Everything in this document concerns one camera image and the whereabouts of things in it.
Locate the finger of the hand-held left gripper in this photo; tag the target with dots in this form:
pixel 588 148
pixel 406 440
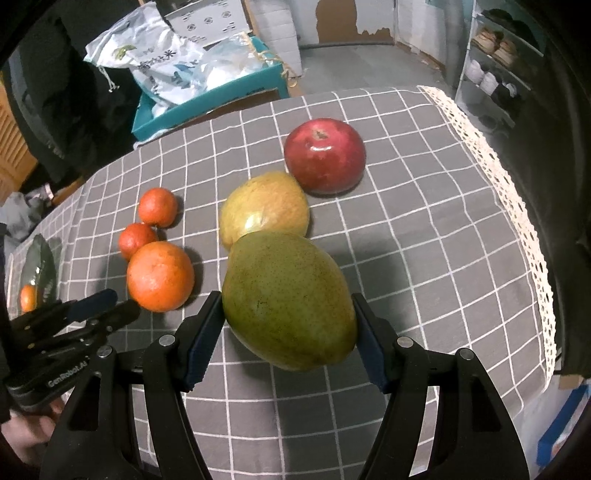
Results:
pixel 92 303
pixel 115 318

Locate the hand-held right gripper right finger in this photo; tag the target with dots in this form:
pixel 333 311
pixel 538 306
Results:
pixel 371 350

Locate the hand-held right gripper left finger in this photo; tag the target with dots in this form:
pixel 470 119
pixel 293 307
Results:
pixel 198 355

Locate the dark green glass plate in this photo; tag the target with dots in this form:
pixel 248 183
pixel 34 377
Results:
pixel 44 263

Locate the reddish large orange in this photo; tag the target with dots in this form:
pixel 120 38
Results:
pixel 27 297

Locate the small tangerine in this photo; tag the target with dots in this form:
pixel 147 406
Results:
pixel 137 240
pixel 158 207

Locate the yellow green mango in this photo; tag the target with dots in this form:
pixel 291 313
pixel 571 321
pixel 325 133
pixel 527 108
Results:
pixel 286 300
pixel 263 203

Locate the red apple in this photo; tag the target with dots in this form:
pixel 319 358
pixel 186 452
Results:
pixel 324 156

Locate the person's left hand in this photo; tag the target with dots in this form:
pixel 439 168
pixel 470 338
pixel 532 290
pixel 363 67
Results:
pixel 23 434

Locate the grey checked tablecloth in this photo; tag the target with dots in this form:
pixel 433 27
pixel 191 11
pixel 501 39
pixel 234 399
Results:
pixel 415 277

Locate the wooden drawer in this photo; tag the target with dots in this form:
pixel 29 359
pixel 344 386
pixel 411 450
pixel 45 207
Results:
pixel 69 191

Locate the pile of grey clothes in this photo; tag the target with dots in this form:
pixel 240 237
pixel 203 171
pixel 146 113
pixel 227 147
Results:
pixel 23 207

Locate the wooden louvered door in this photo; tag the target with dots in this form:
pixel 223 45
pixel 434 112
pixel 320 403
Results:
pixel 14 147

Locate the black hooded coat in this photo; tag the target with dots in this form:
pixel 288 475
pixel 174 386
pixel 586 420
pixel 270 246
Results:
pixel 60 115

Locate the blue plastic bag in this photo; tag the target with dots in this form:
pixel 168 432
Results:
pixel 561 424

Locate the teal plastic crate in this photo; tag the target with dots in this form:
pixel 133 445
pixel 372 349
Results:
pixel 184 108

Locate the white printed rice bag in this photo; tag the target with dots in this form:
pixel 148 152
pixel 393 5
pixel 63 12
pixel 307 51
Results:
pixel 147 60

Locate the brown cardboard box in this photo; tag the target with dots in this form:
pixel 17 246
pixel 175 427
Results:
pixel 244 99

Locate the clear plastic bag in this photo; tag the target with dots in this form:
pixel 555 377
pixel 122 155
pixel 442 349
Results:
pixel 231 64

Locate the white shoe rack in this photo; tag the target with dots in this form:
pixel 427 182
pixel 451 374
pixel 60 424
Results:
pixel 461 69

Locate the white printed box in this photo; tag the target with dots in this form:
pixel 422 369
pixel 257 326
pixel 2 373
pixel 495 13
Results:
pixel 207 21

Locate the white plastic cabinet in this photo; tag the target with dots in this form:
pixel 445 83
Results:
pixel 274 32

